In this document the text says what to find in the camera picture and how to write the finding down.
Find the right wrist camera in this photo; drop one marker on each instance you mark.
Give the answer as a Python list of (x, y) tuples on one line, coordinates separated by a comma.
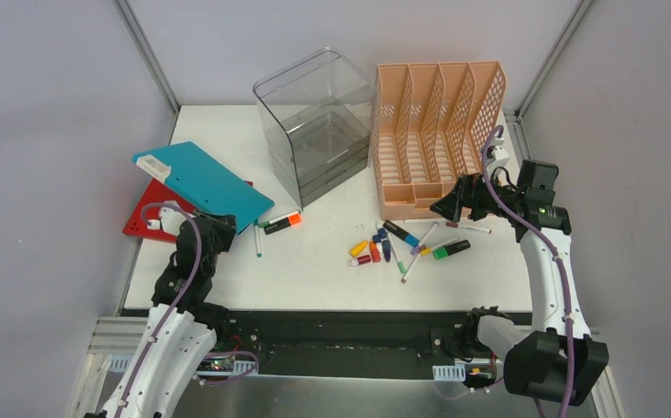
[(497, 155)]

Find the orange red marker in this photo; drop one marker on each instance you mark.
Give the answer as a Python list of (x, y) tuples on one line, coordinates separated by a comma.
[(374, 252)]

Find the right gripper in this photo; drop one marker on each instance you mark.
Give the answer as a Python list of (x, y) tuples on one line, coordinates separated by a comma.
[(469, 196)]

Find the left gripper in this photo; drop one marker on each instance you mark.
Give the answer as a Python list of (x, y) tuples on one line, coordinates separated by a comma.
[(216, 229)]

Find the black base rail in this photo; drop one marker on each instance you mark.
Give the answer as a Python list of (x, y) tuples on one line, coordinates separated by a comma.
[(372, 345)]

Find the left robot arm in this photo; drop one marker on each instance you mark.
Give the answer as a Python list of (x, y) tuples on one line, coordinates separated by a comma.
[(181, 328)]

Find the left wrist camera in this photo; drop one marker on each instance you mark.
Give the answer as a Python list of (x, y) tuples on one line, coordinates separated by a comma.
[(168, 221)]

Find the black highlighter blue cap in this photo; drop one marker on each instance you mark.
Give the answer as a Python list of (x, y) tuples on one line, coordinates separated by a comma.
[(401, 233)]

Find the black highlighter green cap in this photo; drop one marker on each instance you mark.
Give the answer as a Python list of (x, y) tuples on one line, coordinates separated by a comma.
[(451, 249)]

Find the red white short marker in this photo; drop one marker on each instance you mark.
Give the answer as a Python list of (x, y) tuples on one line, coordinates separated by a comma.
[(359, 261)]

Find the thin white pen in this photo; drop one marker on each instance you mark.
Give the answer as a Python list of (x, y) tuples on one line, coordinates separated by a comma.
[(424, 221)]

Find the white marker yellow cap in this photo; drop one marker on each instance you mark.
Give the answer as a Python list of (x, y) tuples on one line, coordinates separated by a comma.
[(428, 250)]

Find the peach plastic file rack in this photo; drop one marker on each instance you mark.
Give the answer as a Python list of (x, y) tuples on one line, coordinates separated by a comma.
[(429, 122)]

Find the red folder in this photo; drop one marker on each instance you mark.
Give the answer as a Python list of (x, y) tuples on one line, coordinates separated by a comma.
[(155, 196)]

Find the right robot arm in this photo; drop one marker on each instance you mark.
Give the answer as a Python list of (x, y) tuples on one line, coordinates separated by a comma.
[(558, 360)]

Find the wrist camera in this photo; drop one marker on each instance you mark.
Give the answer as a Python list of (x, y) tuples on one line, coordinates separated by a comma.
[(168, 221), (497, 155)]

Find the white marker teal cap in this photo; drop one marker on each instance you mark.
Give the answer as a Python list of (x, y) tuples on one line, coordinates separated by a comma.
[(257, 239)]

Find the white pen red cap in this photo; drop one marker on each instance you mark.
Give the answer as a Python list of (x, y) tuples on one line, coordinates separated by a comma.
[(464, 227)]

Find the black highlighter orange cap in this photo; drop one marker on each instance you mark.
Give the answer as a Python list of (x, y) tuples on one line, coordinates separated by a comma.
[(283, 224)]

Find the clear grey drawer organizer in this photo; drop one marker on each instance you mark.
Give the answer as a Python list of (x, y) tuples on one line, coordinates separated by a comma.
[(316, 118)]

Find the teal blue folder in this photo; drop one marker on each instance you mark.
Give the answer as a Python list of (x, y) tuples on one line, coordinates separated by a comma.
[(198, 178)]

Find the white marker green tip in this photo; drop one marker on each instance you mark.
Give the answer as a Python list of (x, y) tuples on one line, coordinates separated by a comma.
[(395, 255)]

